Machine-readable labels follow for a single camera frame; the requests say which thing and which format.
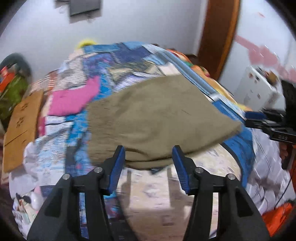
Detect green patterned cloth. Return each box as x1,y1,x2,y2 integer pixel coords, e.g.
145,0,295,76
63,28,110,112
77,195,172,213
0,76,29,121

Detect orange cloth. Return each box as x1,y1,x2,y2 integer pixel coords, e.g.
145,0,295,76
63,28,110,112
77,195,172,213
262,201,294,237

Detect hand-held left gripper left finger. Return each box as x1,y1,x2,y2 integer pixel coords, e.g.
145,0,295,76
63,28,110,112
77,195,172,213
27,145,126,241

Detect brown wooden door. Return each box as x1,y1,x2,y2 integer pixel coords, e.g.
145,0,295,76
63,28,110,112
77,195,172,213
196,0,241,80

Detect khaki pants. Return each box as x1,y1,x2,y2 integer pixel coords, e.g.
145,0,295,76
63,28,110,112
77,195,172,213
86,75,243,171

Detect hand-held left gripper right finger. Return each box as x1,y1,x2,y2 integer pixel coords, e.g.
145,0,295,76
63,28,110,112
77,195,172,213
172,145,270,241

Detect brown cardboard box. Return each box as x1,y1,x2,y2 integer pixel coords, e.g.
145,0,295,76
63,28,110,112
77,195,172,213
2,89,45,173

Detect white drawer cabinet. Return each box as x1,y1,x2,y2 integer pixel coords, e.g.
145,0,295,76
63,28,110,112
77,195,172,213
233,65,281,111

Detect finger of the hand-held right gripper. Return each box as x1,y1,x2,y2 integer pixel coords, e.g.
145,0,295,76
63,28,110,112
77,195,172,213
245,111,278,128

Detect pink garment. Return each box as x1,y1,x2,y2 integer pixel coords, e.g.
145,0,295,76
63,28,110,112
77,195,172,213
47,75,101,117

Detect colourful patchwork bedsheet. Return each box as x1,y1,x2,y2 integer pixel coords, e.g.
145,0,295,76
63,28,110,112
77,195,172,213
9,42,256,241

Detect white checked cloth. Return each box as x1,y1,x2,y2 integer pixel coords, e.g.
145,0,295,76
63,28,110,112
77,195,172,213
245,128,292,215

